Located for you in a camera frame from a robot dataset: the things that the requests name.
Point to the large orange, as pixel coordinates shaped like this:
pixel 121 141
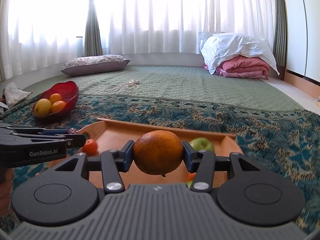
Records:
pixel 157 152

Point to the white sheer curtain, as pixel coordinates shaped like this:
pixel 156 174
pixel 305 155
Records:
pixel 150 12

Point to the white cloth on blanket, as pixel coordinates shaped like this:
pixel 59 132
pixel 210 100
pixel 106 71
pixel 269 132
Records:
pixel 235 46

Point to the red glass bowl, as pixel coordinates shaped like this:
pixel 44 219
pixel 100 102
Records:
pixel 67 90

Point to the small mandarin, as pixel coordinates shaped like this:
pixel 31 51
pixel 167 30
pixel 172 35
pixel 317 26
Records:
pixel 90 147

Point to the floral pillow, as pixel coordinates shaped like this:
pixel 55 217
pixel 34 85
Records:
pixel 95 63

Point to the blue paisley blanket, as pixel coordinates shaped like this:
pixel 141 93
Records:
pixel 250 130

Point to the folded pink quilt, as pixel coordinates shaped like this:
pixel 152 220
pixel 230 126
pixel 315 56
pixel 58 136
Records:
pixel 242 67

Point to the white plastic bag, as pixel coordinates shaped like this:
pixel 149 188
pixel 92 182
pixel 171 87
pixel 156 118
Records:
pixel 15 92

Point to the person's left hand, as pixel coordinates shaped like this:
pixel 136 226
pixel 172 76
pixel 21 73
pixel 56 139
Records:
pixel 5 197

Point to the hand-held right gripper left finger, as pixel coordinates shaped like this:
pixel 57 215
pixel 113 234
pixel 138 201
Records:
pixel 128 155

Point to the orange mandarin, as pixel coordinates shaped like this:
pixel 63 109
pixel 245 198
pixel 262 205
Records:
pixel 55 98
pixel 58 106

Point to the green apple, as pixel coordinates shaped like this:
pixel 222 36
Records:
pixel 200 143

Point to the grey-green drape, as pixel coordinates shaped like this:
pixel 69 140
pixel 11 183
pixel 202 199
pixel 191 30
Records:
pixel 280 30
pixel 92 30

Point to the yellow lemon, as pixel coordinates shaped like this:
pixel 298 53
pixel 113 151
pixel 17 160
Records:
pixel 42 108

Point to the white wardrobe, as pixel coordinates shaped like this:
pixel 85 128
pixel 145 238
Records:
pixel 300 30

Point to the green quilted bedspread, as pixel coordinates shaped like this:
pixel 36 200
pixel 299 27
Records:
pixel 187 85

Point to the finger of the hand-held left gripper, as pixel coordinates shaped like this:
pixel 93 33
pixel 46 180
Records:
pixel 50 131
pixel 75 140

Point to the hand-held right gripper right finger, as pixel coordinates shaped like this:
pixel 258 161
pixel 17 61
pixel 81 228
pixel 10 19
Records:
pixel 187 155

